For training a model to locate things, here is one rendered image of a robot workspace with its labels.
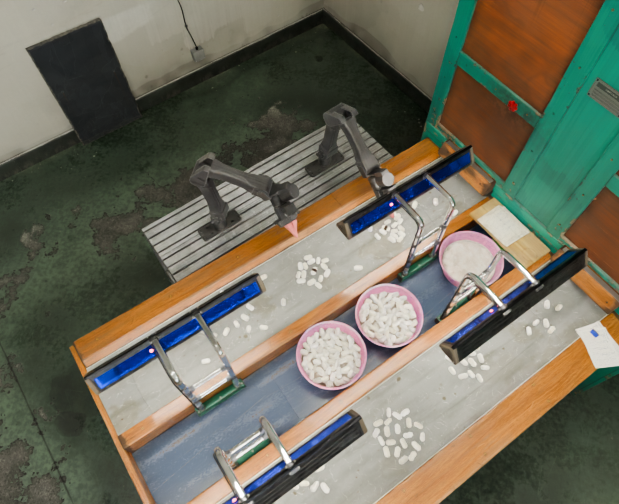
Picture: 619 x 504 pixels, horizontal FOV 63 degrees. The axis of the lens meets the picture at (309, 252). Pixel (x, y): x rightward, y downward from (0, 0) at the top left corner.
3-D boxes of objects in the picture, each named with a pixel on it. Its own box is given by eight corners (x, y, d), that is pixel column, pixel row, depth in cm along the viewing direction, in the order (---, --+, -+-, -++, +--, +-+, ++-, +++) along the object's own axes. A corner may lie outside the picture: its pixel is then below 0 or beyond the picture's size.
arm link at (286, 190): (301, 185, 197) (281, 167, 190) (297, 203, 193) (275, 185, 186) (281, 193, 205) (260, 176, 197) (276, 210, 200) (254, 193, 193)
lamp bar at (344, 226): (335, 225, 185) (336, 215, 178) (460, 150, 202) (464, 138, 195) (348, 241, 181) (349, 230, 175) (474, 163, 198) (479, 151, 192)
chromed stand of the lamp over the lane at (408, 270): (373, 251, 221) (386, 191, 182) (407, 229, 226) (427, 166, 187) (400, 283, 213) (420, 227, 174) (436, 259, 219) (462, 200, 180)
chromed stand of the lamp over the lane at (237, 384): (176, 375, 194) (142, 336, 156) (221, 347, 200) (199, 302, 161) (200, 417, 187) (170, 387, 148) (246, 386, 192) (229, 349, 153)
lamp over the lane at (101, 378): (87, 375, 158) (77, 368, 152) (255, 274, 175) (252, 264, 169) (97, 396, 155) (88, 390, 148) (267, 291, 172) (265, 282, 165)
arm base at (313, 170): (346, 147, 240) (337, 139, 243) (312, 167, 235) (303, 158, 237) (345, 158, 247) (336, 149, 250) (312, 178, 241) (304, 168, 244)
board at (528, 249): (468, 214, 219) (469, 213, 218) (493, 198, 223) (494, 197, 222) (524, 269, 206) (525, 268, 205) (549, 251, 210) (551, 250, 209)
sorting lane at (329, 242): (87, 370, 191) (85, 369, 189) (443, 157, 241) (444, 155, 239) (120, 438, 179) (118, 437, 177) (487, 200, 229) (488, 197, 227)
